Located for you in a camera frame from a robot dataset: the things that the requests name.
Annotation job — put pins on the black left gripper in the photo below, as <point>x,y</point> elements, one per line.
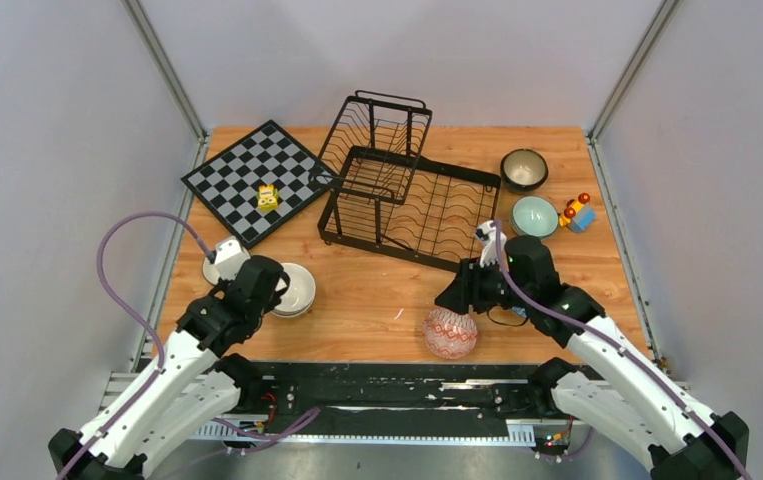
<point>224,284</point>

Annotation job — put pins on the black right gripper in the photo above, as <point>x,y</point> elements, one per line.
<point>466,288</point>

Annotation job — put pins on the blue diamond pattern bowl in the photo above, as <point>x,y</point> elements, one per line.
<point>449,335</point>

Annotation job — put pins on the cream leaf bowl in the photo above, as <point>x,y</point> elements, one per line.
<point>301,291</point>

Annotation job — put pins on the green floral bowl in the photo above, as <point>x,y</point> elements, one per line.
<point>534,216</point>

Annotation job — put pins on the black white chessboard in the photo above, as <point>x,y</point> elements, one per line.
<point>227,184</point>

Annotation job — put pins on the black wire dish rack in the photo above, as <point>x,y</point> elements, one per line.
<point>386,197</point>

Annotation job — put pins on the dark blue glazed bowl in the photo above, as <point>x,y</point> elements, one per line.
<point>523,170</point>

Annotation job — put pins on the teal white striped bowl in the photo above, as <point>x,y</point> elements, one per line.
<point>210,272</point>

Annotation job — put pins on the cream painted bowl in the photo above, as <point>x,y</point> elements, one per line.
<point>290,314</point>

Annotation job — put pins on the blue white porcelain bowl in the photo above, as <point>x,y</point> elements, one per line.
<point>519,311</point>

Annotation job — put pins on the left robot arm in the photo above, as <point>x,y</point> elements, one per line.
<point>149,397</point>

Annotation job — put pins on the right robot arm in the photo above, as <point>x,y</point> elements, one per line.
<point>633,384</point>

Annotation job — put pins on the yellow toy block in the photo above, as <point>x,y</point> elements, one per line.
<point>267,198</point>

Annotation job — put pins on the orange blue toy blocks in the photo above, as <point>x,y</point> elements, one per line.
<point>578,214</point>

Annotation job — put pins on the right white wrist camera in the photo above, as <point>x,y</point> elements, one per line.
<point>489,235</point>

